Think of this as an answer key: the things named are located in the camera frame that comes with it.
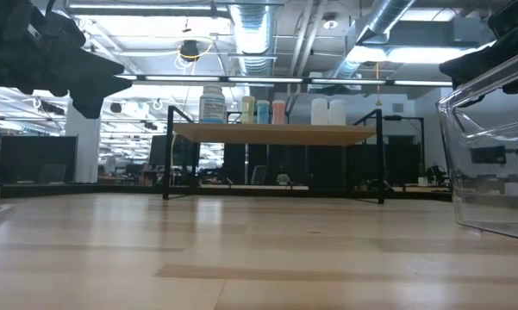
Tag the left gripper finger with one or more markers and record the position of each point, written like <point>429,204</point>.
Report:
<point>99,77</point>
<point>92,105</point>

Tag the large white labelled medicine bottle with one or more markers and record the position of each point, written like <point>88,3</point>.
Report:
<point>212,105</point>

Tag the yellow pill vial white cap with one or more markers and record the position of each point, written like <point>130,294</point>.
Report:
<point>248,111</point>

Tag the blue pill vial white cap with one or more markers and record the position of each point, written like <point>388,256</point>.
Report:
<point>263,113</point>

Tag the red pill vial white cap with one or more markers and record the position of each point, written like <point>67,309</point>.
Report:
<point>278,113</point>

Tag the wooden shelf black metal legs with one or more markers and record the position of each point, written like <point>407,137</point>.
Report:
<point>276,134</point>

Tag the white building column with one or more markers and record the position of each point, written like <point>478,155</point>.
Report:
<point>84,150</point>

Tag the dark office partition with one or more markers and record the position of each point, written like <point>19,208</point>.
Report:
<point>30,157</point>

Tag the clear plastic bin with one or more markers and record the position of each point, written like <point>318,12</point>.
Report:
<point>491,194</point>

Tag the grey office chair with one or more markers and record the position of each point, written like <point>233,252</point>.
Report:
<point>258,174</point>

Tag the small green desk plant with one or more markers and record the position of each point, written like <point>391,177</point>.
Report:
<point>283,177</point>

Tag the long ceiling light rail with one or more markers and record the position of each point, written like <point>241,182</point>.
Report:
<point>181,78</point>

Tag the silver spiral ceiling duct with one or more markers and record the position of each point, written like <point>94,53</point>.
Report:
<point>383,17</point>
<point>252,39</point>

